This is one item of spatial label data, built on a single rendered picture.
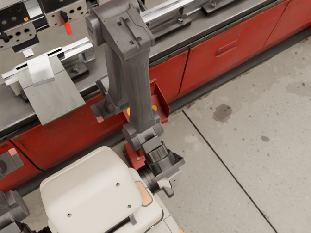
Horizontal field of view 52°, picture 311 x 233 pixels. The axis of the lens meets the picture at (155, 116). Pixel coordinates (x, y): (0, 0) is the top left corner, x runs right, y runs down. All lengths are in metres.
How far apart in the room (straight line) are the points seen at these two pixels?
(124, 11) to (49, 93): 0.71
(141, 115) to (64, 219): 0.31
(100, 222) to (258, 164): 1.70
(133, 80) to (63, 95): 0.63
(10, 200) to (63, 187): 0.16
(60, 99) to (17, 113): 0.24
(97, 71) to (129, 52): 0.86
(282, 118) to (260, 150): 0.33
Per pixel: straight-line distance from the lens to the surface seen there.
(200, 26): 1.67
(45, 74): 1.36
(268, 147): 2.43
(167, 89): 1.93
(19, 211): 0.90
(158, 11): 1.58
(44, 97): 1.31
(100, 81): 1.06
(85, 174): 0.78
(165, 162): 0.92
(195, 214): 2.16
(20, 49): 1.32
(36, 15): 1.59
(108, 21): 0.65
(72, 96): 1.29
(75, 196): 0.75
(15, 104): 1.48
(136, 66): 0.68
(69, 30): 1.24
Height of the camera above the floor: 2.11
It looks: 65 degrees down
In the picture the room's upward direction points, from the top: 7 degrees clockwise
